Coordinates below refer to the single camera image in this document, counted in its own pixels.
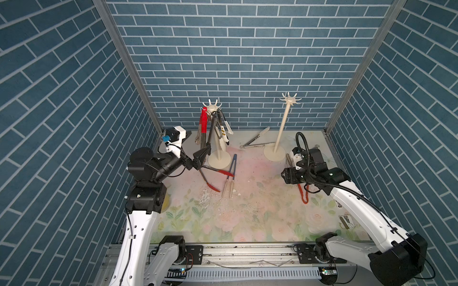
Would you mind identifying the yellow bowl with items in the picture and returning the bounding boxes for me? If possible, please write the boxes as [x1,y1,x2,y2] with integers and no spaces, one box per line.
[161,194,171,213]

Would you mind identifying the aluminium corner post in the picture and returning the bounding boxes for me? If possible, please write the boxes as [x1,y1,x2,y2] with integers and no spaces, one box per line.
[93,0,163,133]
[323,0,409,135]

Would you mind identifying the small grey clip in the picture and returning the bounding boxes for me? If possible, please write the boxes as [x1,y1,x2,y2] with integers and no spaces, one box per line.
[339,214,355,230]

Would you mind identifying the red tip grey tongs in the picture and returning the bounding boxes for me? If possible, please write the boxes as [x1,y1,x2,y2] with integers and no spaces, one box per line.
[199,166,230,193]

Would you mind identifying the steel tongs red handles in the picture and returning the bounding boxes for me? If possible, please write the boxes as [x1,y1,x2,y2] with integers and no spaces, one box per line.
[286,154,309,204]

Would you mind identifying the red ring steel tongs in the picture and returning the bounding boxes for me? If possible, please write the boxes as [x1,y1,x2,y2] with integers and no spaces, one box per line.
[195,107,208,149]

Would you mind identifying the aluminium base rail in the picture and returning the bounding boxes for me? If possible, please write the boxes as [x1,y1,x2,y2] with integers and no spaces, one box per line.
[92,241,410,286]

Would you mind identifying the cream utensil rack left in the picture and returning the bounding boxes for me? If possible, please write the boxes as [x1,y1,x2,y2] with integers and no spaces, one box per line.
[202,100,231,169]

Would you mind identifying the aluminium corner post left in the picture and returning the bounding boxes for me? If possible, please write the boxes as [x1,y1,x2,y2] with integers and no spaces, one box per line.
[93,0,163,133]

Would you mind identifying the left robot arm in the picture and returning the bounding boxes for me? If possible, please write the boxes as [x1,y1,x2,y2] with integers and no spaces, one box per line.
[109,147,206,286]

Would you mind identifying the black silicone tongs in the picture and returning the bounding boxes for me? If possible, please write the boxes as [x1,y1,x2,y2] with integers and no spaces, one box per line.
[206,112,223,147]

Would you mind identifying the aluminium corner post right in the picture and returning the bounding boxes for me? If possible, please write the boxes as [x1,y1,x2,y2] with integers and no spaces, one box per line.
[323,0,409,135]

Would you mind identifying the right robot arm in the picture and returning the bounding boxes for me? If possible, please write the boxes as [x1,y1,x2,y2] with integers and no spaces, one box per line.
[281,132,430,286]

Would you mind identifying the blue wooden tip tongs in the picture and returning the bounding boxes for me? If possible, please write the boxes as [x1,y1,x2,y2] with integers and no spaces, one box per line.
[221,154,237,198]

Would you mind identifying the cream utensil rack right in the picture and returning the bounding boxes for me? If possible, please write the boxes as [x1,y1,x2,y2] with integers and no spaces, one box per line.
[264,92,301,162]

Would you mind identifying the cream utensil rack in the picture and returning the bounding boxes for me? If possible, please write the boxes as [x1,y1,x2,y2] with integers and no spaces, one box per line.
[202,100,231,169]
[264,92,301,162]

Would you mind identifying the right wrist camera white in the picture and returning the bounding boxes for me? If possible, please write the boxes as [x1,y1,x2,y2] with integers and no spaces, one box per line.
[290,147,304,170]

